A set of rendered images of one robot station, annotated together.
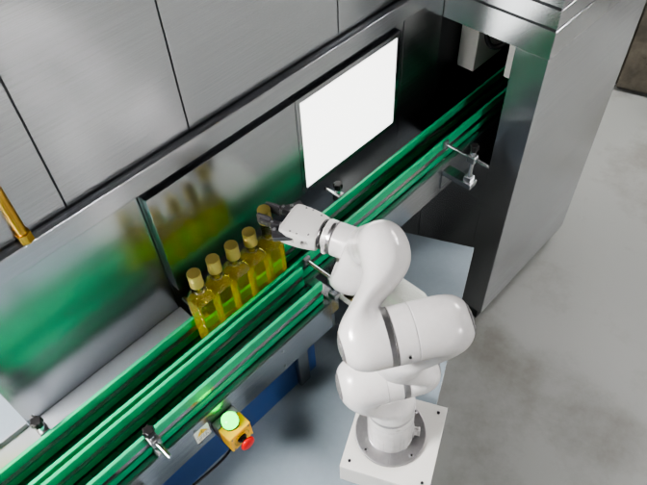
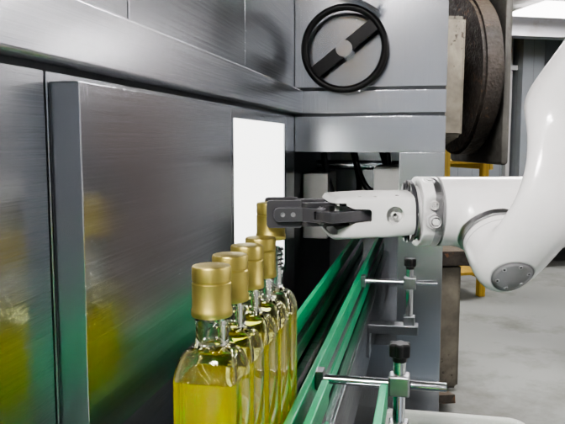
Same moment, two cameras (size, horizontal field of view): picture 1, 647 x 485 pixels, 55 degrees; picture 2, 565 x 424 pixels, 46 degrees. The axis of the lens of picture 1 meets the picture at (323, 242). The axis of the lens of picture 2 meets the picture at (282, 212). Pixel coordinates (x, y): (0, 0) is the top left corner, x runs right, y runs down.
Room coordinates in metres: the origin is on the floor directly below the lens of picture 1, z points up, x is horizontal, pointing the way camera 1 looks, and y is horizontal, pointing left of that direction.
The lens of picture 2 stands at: (0.40, 0.58, 1.44)
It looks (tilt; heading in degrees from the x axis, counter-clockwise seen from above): 6 degrees down; 325
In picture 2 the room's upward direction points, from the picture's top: straight up
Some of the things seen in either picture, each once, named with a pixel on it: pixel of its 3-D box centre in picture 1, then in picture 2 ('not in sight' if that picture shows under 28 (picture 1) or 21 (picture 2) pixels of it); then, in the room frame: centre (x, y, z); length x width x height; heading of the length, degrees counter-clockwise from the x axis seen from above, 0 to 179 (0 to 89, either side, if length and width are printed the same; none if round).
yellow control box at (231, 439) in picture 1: (233, 429); not in sight; (0.68, 0.26, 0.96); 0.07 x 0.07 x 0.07; 44
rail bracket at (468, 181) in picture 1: (463, 168); (398, 307); (1.47, -0.47, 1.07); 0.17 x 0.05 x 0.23; 44
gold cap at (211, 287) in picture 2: (194, 278); (211, 289); (0.90, 0.31, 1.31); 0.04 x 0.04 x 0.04
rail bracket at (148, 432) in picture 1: (161, 448); not in sight; (0.58, 0.40, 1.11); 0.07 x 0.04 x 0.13; 44
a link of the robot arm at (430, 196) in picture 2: (329, 237); (422, 211); (0.97, -0.02, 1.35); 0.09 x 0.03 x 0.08; 150
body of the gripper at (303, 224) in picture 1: (307, 227); (372, 211); (1.00, 0.04, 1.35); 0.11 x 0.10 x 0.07; 60
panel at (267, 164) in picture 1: (291, 153); (219, 217); (1.31, 0.07, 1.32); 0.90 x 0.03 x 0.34; 134
